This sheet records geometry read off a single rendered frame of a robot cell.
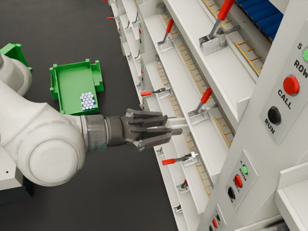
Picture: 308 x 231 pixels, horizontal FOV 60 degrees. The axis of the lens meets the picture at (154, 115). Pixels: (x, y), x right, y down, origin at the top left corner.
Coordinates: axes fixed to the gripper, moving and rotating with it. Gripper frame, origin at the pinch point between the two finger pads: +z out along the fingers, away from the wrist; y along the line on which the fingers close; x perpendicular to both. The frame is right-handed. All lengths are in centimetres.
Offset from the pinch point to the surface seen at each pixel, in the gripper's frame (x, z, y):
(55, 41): -65, -28, -139
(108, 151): -61, -8, -35
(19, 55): -60, -50, -114
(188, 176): -8.7, 1.3, 11.0
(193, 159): -5.9, 3.2, 7.6
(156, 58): -5.3, 5.8, -37.5
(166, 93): -5.9, 4.1, -18.9
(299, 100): 39.1, -11.3, 29.1
